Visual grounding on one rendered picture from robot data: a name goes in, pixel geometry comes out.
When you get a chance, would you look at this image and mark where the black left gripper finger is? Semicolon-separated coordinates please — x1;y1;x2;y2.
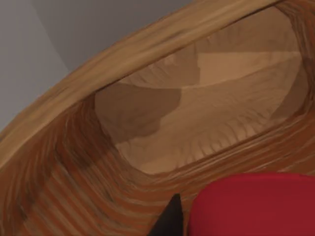
149;193;185;236

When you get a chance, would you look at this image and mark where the red can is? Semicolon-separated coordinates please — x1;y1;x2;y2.
186;172;315;236

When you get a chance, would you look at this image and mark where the brown woven basket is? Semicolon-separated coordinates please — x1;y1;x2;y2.
0;0;315;236

